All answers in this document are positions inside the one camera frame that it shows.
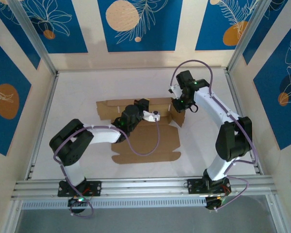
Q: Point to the brown cardboard box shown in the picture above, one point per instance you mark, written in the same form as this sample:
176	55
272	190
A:
148	140

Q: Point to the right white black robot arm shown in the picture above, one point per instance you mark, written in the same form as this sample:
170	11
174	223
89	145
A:
232	138

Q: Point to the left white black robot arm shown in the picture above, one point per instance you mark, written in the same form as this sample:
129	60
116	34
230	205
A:
70	145

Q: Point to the left black controller board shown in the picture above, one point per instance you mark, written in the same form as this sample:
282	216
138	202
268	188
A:
77	201

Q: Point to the black controller board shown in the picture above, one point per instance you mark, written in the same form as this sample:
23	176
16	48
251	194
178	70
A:
214	203
77	201

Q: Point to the right black controller board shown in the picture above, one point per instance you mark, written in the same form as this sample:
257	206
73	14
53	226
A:
214	203

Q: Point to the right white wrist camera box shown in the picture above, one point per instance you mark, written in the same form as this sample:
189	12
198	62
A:
175	88

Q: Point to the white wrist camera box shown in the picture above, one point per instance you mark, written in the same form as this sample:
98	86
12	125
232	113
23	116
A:
150	116
175	88

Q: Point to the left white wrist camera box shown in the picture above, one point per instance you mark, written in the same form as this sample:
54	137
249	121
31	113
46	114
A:
150	116

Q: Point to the right aluminium table rail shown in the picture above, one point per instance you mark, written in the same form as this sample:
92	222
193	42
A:
233	89

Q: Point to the aluminium table rail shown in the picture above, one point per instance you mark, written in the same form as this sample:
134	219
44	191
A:
233	89
51	97

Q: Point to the wide aluminium mounting rail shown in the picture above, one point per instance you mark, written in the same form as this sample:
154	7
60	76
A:
148	187

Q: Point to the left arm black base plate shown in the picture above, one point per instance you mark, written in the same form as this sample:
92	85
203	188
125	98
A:
94	188

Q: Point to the left aluminium table rail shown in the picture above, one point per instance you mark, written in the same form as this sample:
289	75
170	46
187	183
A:
51	97

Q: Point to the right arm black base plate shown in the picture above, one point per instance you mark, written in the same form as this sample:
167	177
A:
194	187

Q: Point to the right aluminium frame post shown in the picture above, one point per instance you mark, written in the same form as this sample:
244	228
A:
252	31

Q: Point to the aluminium frame post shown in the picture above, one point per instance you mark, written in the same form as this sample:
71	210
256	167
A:
34	38
252	31

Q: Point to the left aluminium frame post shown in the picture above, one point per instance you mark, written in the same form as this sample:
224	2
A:
34	38

